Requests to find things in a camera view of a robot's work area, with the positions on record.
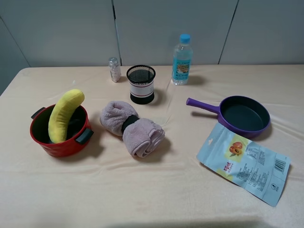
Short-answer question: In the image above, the rolled pink towel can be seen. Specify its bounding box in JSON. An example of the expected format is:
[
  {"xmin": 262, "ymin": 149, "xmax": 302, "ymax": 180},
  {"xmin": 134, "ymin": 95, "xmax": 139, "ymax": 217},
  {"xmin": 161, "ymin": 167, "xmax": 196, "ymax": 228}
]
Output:
[{"xmin": 100, "ymin": 101, "xmax": 165, "ymax": 158}]

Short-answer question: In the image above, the purple frying pan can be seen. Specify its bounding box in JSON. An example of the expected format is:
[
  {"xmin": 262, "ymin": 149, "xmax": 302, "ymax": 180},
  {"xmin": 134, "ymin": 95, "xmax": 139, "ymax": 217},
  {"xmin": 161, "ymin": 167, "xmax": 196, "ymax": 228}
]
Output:
[{"xmin": 186, "ymin": 95, "xmax": 271, "ymax": 139}]

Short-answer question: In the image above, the clear water bottle blue cap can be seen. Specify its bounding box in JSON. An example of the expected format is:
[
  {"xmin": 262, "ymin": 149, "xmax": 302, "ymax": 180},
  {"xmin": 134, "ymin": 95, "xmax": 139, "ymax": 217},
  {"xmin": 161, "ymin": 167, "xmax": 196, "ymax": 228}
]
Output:
[{"xmin": 171, "ymin": 34, "xmax": 193, "ymax": 86}]

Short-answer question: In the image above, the black mesh pen holder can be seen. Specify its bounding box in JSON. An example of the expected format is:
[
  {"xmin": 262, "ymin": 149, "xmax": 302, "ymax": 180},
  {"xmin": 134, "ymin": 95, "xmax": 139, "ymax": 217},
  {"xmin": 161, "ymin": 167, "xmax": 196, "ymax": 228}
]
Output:
[{"xmin": 126, "ymin": 65, "xmax": 156, "ymax": 105}]

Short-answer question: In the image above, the beige tablecloth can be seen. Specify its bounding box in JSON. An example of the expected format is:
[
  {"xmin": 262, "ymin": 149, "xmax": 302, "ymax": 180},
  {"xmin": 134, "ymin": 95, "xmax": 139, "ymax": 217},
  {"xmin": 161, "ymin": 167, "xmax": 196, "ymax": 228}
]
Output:
[{"xmin": 0, "ymin": 65, "xmax": 304, "ymax": 228}]

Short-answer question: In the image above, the light blue snack pouch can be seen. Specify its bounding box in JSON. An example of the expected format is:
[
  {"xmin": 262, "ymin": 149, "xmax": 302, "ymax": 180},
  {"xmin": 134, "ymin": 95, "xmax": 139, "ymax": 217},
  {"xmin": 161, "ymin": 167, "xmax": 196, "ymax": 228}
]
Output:
[{"xmin": 197, "ymin": 123, "xmax": 291, "ymax": 207}]

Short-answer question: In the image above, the small clear pill bottle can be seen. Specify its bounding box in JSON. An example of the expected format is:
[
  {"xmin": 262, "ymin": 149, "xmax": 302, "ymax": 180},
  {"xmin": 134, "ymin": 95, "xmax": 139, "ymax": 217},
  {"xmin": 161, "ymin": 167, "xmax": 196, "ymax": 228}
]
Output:
[{"xmin": 108, "ymin": 57, "xmax": 121, "ymax": 83}]

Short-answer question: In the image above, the yellow plush banana toy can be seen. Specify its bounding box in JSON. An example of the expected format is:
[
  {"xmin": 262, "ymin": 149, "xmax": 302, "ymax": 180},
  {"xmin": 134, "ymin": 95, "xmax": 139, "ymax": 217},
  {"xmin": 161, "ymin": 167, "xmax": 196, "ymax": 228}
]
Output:
[{"xmin": 48, "ymin": 89, "xmax": 85, "ymax": 143}]

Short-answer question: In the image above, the red pot with black handles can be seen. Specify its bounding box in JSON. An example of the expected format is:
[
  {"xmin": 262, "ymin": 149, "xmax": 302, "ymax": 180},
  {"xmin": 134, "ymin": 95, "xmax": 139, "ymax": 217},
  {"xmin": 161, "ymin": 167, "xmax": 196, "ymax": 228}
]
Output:
[{"xmin": 30, "ymin": 105, "xmax": 94, "ymax": 157}]

